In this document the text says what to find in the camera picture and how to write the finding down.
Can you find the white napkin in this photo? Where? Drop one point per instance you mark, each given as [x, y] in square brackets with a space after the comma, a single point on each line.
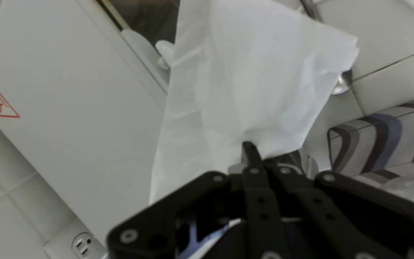
[245, 81]

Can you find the striped fabric tissue box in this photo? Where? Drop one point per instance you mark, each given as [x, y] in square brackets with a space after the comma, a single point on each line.
[384, 139]

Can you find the white wall power outlet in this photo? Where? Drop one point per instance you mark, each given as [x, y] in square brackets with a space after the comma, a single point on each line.
[84, 245]

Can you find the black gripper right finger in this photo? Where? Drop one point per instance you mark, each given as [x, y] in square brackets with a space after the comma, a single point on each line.
[351, 221]

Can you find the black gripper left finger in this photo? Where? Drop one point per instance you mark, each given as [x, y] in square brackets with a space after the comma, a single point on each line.
[207, 217]

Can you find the white toaster oven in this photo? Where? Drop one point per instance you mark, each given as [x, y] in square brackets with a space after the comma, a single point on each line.
[72, 96]

